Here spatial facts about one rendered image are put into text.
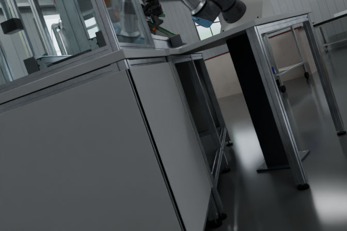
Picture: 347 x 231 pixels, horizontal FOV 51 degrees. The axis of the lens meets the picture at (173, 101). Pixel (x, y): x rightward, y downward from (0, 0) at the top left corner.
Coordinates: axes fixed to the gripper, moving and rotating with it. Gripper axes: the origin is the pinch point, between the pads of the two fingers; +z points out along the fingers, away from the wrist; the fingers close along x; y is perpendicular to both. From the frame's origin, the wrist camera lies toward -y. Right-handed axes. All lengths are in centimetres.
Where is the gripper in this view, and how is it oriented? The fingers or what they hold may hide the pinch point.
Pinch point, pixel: (156, 28)
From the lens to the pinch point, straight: 249.7
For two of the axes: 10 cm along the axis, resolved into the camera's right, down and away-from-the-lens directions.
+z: 3.3, 9.4, 0.7
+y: 9.3, -3.1, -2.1
